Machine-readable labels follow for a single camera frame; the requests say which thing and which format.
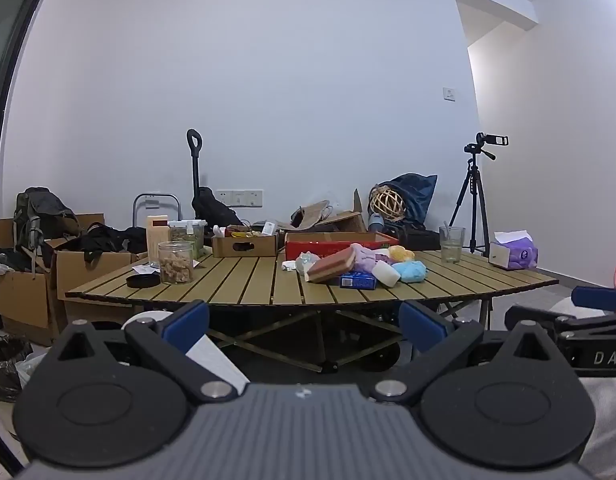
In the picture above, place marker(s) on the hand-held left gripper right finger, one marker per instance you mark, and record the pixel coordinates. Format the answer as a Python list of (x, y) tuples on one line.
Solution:
[(420, 322)]

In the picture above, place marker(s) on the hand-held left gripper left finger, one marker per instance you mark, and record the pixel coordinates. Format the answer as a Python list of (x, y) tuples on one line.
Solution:
[(188, 322)]

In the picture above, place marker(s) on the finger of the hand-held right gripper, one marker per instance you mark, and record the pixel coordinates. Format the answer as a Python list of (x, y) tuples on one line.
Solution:
[(600, 298), (530, 317)]

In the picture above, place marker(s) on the white foam roll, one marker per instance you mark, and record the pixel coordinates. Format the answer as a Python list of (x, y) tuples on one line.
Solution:
[(385, 275)]

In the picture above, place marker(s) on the small blue box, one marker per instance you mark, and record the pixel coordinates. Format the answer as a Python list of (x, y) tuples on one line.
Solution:
[(358, 281)]

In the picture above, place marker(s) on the lilac plush towel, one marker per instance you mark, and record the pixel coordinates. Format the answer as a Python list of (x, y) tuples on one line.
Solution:
[(365, 256)]

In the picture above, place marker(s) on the red cardboard box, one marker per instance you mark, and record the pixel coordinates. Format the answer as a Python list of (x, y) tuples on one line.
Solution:
[(328, 249)]

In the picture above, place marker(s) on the yellow soft sponge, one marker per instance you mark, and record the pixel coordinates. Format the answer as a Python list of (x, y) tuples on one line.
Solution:
[(400, 253)]

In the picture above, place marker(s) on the white round object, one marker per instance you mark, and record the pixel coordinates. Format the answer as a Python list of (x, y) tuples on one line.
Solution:
[(148, 319)]

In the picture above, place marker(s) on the glass jar of brown snacks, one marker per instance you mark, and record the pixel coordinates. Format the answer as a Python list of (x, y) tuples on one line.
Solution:
[(176, 265)]

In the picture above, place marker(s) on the black jar lid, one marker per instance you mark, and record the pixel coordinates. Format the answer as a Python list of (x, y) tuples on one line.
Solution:
[(143, 282)]

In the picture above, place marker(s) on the folding slatted table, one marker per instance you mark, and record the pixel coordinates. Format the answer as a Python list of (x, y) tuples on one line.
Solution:
[(238, 285)]

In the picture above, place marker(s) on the purple tissue packet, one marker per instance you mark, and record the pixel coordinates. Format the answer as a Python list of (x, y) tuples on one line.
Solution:
[(512, 252)]

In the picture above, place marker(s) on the clear glass cup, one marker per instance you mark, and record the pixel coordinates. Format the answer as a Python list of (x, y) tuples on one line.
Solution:
[(451, 245)]

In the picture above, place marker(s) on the black briefcase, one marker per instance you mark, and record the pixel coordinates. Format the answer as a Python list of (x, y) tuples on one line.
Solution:
[(412, 237)]

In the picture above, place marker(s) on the white-lidded clear container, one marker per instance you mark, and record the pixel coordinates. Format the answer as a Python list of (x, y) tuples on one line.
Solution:
[(188, 235)]

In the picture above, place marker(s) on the small brown cardboard box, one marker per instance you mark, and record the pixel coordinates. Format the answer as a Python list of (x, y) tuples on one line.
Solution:
[(243, 247)]

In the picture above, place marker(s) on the yellow packet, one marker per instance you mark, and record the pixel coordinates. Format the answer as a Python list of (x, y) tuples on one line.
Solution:
[(243, 234)]

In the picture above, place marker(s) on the blue-capped water bottle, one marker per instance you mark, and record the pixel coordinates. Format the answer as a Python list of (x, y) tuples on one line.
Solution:
[(375, 222)]

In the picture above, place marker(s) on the black clothing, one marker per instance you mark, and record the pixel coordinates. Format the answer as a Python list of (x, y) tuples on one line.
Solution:
[(108, 237)]

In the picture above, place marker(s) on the wicker ball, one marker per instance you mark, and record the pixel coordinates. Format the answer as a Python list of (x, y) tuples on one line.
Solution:
[(386, 203)]

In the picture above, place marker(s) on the open brown cardboard box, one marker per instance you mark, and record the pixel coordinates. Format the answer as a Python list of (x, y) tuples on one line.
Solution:
[(345, 221)]

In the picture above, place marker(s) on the dark blue fabric bag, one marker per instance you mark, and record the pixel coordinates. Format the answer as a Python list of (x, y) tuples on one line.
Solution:
[(417, 195)]

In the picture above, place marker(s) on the crumpled clear plastic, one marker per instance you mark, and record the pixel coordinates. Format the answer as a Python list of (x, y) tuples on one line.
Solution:
[(306, 262)]

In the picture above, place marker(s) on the black tripod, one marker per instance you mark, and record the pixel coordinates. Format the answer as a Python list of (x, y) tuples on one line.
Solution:
[(475, 195)]

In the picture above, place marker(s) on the large brown cardboard box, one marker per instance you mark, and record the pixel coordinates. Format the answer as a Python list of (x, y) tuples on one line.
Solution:
[(18, 300)]

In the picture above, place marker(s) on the dark grey backpack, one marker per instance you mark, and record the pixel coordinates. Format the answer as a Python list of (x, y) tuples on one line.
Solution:
[(40, 215)]

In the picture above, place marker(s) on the black trash bag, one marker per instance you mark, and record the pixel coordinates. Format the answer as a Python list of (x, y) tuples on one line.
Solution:
[(5, 365)]

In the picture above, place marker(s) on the grey metal folding frame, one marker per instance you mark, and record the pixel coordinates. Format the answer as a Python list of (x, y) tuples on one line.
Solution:
[(155, 200)]

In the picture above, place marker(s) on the white wall outlet strip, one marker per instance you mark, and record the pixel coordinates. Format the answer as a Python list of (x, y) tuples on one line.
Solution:
[(240, 198)]

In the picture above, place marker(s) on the white wall switch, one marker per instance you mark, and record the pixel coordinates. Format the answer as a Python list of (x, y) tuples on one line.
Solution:
[(449, 94)]

